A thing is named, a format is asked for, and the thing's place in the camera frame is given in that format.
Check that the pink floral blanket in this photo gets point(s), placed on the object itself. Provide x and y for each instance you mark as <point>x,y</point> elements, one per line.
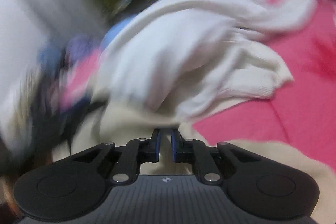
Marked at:
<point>304,107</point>

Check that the cream beige hoodie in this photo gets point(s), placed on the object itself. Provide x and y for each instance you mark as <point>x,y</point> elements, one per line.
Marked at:
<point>251,126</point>

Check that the white crumpled garment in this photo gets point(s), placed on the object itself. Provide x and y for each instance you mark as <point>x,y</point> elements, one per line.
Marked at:
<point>189,54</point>

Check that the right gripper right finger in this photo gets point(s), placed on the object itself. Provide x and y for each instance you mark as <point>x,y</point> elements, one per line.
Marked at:
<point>197,154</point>

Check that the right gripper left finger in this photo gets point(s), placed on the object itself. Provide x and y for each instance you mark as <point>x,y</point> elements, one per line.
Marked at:
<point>135,153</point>

